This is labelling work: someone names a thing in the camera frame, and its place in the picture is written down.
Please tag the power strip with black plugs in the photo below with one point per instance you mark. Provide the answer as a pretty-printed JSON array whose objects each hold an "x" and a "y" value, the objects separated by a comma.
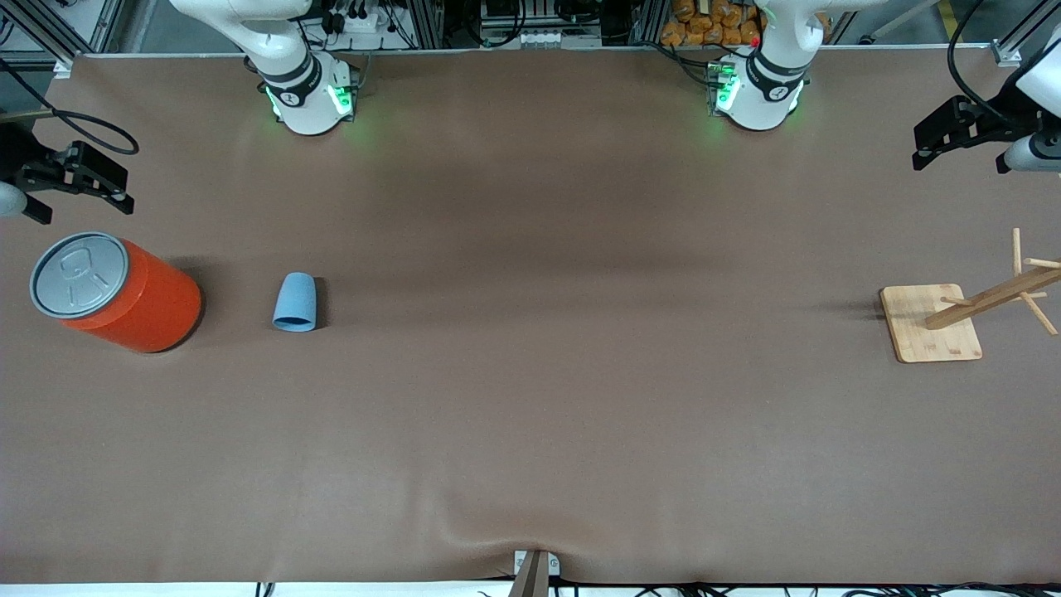
[{"x": 356, "y": 18}]

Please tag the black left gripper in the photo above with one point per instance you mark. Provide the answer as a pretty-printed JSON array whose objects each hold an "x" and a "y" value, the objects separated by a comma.
[{"x": 1000, "y": 118}]

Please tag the bag of orange bread rolls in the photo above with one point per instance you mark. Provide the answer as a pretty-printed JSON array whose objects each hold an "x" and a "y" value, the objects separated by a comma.
[{"x": 704, "y": 25}]

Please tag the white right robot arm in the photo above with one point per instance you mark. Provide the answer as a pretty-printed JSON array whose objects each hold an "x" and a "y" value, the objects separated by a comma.
[{"x": 307, "y": 108}]

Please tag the grey table corner bracket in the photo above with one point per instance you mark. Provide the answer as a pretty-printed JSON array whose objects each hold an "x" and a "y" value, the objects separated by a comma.
[
  {"x": 1007, "y": 55},
  {"x": 62, "y": 68}
]

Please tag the wooden mug tree stand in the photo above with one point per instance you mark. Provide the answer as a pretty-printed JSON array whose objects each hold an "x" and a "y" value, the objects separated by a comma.
[{"x": 928, "y": 332}]

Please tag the brown table mat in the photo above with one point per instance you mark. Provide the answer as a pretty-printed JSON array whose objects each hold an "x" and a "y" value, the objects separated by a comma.
[{"x": 530, "y": 398}]

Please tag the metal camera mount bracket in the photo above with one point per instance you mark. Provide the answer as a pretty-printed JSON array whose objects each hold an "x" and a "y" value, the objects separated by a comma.
[{"x": 535, "y": 572}]

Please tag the aluminium frame post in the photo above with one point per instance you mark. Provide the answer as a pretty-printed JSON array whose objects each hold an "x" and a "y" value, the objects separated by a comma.
[{"x": 50, "y": 25}]

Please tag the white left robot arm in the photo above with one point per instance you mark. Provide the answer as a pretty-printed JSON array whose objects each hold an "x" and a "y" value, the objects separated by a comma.
[{"x": 758, "y": 104}]

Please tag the light blue plastic cup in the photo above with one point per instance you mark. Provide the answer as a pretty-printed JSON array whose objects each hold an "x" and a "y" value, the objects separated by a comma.
[{"x": 295, "y": 303}]

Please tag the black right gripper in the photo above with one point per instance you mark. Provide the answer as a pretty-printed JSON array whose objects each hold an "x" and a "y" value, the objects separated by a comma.
[{"x": 16, "y": 153}]

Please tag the white power strip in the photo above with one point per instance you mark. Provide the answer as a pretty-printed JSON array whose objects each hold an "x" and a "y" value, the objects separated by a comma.
[{"x": 555, "y": 39}]

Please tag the orange can with silver lid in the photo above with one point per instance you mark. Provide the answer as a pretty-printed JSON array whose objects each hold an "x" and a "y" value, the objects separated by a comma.
[{"x": 124, "y": 290}]

